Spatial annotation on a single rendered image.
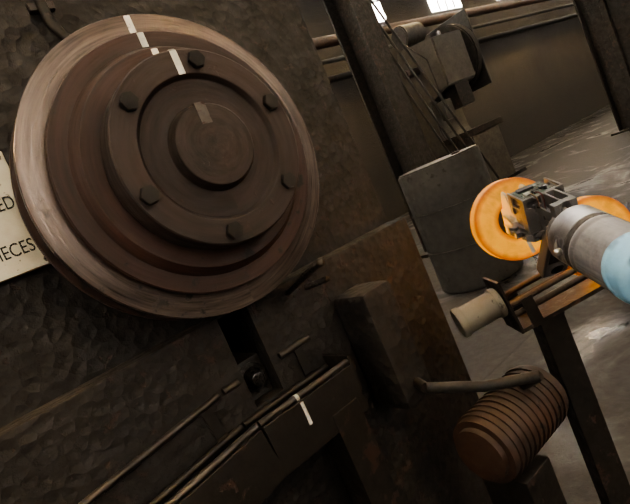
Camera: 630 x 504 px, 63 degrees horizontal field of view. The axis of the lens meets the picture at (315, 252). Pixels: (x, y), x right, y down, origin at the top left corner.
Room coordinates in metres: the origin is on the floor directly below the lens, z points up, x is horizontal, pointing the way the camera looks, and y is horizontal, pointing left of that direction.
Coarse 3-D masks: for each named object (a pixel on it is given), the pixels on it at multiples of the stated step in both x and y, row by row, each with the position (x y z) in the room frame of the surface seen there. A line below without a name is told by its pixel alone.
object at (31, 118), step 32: (96, 32) 0.76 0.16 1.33; (128, 32) 0.79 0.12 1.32; (192, 32) 0.85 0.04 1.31; (64, 64) 0.73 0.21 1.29; (256, 64) 0.90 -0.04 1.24; (32, 96) 0.70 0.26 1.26; (288, 96) 0.92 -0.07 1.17; (32, 128) 0.69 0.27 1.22; (32, 160) 0.68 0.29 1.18; (32, 192) 0.67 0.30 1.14; (64, 224) 0.68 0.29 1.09; (64, 256) 0.67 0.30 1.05; (96, 256) 0.69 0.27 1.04; (288, 256) 0.85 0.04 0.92; (96, 288) 0.68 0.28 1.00; (128, 288) 0.70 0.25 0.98; (256, 288) 0.80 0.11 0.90
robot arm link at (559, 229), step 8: (568, 208) 0.73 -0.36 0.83; (576, 208) 0.72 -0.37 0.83; (584, 208) 0.71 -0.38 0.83; (592, 208) 0.71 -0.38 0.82; (560, 216) 0.73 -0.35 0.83; (568, 216) 0.71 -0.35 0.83; (576, 216) 0.70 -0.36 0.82; (584, 216) 0.69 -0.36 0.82; (552, 224) 0.73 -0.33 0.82; (560, 224) 0.72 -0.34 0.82; (568, 224) 0.70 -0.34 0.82; (552, 232) 0.73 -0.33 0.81; (560, 232) 0.71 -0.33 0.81; (568, 232) 0.69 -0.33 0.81; (552, 240) 0.73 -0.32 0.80; (560, 240) 0.71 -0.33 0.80; (552, 248) 0.73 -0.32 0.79; (560, 248) 0.71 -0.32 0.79; (560, 256) 0.72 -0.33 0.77
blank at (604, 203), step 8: (584, 200) 0.93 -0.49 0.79; (592, 200) 0.92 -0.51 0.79; (600, 200) 0.92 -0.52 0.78; (608, 200) 0.93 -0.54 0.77; (616, 200) 0.93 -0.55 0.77; (600, 208) 0.92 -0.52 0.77; (608, 208) 0.92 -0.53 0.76; (616, 208) 0.92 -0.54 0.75; (624, 208) 0.92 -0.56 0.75; (616, 216) 0.92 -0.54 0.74; (624, 216) 0.92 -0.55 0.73
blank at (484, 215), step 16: (480, 192) 0.96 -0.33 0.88; (496, 192) 0.93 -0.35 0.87; (480, 208) 0.93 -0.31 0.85; (496, 208) 0.93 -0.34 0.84; (480, 224) 0.93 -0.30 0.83; (496, 224) 0.93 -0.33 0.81; (480, 240) 0.93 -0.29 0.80; (496, 240) 0.93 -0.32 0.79; (512, 240) 0.93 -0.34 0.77; (496, 256) 0.93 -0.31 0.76; (512, 256) 0.93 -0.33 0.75; (528, 256) 0.93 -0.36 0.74
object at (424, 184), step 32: (448, 160) 3.24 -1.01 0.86; (480, 160) 3.34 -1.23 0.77; (416, 192) 3.38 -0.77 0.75; (448, 192) 3.26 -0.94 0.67; (416, 224) 3.55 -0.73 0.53; (448, 224) 3.29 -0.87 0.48; (448, 256) 3.34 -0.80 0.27; (480, 256) 3.25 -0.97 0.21; (448, 288) 3.44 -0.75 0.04; (480, 288) 3.28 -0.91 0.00
